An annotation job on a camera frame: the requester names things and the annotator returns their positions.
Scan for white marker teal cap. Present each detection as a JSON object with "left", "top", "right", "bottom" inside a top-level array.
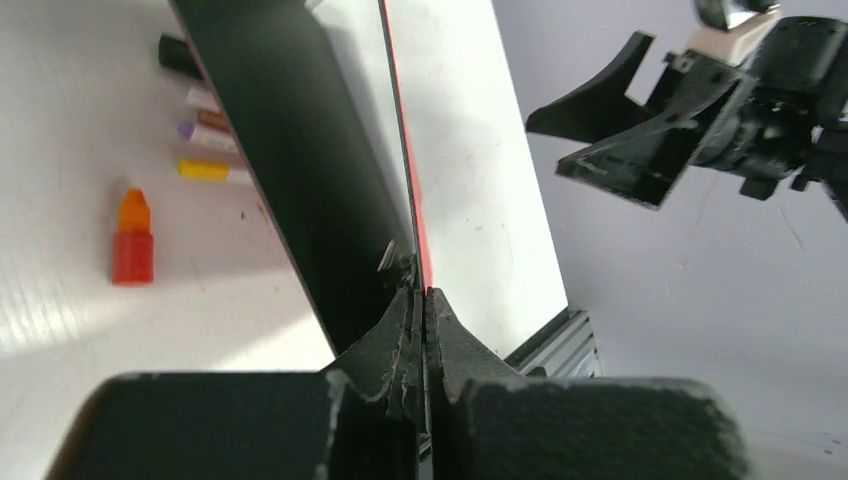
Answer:
[{"left": 185, "top": 86, "right": 221, "bottom": 113}]

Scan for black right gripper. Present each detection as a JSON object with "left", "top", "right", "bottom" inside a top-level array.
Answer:
[{"left": 525, "top": 16, "right": 847, "bottom": 214}]

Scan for red orange small bottle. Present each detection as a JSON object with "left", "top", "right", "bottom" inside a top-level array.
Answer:
[{"left": 111, "top": 188, "right": 154, "bottom": 286}]

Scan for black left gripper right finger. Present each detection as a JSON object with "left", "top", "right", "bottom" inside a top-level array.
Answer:
[{"left": 424, "top": 288, "right": 752, "bottom": 479}]

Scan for red folder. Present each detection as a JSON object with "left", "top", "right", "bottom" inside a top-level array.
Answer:
[{"left": 171, "top": 0, "right": 418, "bottom": 354}]

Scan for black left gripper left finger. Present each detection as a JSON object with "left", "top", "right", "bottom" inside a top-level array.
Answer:
[{"left": 47, "top": 288, "right": 422, "bottom": 479}]

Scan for white marker yellow caps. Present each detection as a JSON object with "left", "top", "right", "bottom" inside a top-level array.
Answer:
[{"left": 177, "top": 159, "right": 253, "bottom": 185}]

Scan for white marker purple cap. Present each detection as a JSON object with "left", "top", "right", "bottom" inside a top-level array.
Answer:
[{"left": 177, "top": 122, "right": 240, "bottom": 154}]

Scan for white marker brown cap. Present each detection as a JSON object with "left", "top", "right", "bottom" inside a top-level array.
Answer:
[{"left": 196, "top": 109, "right": 231, "bottom": 132}]

